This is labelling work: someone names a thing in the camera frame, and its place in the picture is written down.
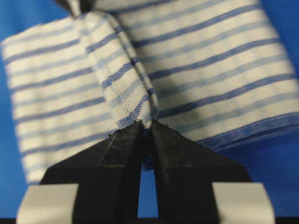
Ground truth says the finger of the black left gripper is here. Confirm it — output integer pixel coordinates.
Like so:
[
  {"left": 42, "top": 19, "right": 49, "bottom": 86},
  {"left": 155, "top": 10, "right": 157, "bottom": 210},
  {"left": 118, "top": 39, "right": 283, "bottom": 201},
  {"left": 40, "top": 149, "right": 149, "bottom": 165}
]
[
  {"left": 16, "top": 121, "right": 143, "bottom": 224},
  {"left": 150, "top": 121, "right": 275, "bottom": 224}
]

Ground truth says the white blue striped towel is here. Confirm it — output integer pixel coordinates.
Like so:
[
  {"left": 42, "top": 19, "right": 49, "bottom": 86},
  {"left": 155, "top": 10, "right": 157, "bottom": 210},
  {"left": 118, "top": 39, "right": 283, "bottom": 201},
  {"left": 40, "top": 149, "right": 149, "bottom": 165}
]
[{"left": 0, "top": 0, "right": 299, "bottom": 184}]

